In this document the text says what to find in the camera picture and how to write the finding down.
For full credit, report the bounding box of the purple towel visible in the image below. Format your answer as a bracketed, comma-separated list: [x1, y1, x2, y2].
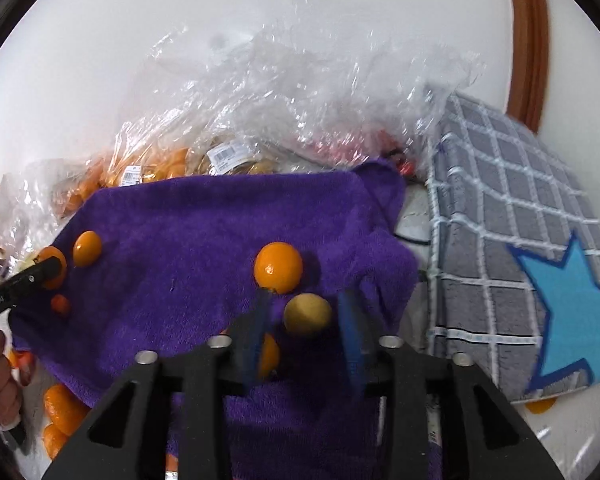
[10, 157, 443, 480]

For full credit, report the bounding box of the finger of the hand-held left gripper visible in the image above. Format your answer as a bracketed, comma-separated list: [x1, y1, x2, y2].
[9, 257, 66, 308]

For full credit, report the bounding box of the brown wooden door frame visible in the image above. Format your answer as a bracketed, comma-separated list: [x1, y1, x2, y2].
[504, 0, 551, 133]

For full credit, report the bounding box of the large tangerine with stem mark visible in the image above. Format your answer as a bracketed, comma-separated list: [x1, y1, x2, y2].
[254, 241, 304, 294]

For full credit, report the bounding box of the person's left hand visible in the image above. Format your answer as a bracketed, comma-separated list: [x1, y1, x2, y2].
[0, 329, 25, 431]

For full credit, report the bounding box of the clear bag of brown fruit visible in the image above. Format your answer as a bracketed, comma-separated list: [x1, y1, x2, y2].
[187, 25, 301, 177]

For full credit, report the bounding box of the small yellow fruit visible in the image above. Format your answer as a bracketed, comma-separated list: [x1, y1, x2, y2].
[283, 293, 333, 337]

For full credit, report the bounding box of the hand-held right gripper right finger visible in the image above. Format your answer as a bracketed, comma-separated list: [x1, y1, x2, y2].
[336, 289, 566, 480]

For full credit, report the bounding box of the grey checked cloth, blue star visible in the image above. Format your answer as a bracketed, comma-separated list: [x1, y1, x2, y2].
[420, 92, 600, 406]

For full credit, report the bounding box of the oval orange tangerine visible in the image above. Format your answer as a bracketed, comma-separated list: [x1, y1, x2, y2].
[73, 230, 103, 268]

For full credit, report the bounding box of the clear bag of tangerines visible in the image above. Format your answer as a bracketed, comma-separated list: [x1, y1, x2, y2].
[97, 35, 216, 188]

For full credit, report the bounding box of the clear bag of red fruit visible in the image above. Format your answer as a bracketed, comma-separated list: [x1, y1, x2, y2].
[280, 0, 486, 178]

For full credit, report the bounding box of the crumpled clear plastic bag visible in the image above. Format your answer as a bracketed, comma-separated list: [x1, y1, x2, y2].
[0, 157, 106, 256]

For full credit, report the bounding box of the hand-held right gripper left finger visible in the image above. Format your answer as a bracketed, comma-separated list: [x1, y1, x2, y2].
[42, 289, 277, 480]

